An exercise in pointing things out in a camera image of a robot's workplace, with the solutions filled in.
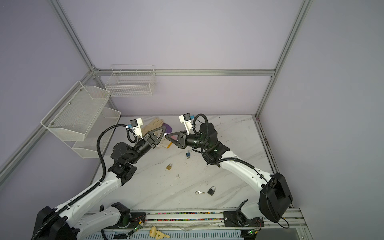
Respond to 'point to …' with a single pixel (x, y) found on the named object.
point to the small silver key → (199, 192)
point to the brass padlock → (169, 166)
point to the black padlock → (210, 191)
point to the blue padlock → (188, 154)
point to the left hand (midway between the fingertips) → (166, 127)
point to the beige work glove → (156, 123)
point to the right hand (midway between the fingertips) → (165, 138)
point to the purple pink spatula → (168, 128)
